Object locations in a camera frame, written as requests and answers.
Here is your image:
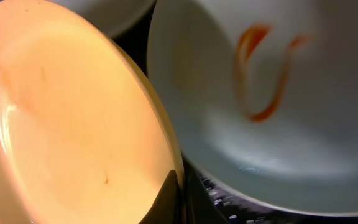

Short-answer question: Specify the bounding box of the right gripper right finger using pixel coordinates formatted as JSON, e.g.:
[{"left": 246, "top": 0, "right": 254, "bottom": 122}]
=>
[{"left": 185, "top": 169, "right": 228, "bottom": 224}]

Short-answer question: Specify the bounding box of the light blue plate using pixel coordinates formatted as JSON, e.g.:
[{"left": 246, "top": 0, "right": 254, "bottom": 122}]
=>
[
  {"left": 0, "top": 0, "right": 157, "bottom": 39},
  {"left": 147, "top": 0, "right": 358, "bottom": 217}
]

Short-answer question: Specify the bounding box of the black round tray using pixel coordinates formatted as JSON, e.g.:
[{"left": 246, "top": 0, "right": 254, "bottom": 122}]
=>
[{"left": 114, "top": 5, "right": 358, "bottom": 224}]

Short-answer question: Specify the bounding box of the light blue plate top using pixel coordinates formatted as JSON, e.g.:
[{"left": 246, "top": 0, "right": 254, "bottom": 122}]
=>
[{"left": 0, "top": 0, "right": 157, "bottom": 39}]

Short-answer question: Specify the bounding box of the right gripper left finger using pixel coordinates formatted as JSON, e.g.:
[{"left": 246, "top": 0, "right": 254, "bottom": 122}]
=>
[{"left": 139, "top": 170, "right": 182, "bottom": 224}]

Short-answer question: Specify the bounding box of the yellow plate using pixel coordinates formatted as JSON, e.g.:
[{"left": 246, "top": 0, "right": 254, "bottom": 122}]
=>
[{"left": 0, "top": 0, "right": 185, "bottom": 224}]

